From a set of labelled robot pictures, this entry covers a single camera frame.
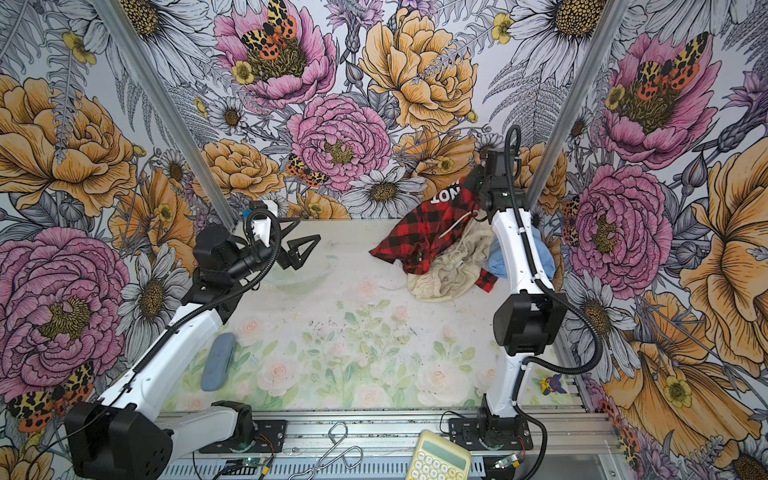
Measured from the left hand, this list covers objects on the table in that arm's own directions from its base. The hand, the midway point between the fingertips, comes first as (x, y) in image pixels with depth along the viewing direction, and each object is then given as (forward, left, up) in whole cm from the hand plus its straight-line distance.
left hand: (309, 235), depth 71 cm
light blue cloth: (+17, -56, -30) cm, 66 cm away
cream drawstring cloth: (+10, -41, -27) cm, 50 cm away
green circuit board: (-41, +17, -37) cm, 57 cm away
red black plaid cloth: (+20, -28, -24) cm, 42 cm away
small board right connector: (-41, -47, -34) cm, 71 cm away
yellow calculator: (-41, -29, -32) cm, 59 cm away
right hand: (+20, -42, 0) cm, 47 cm away
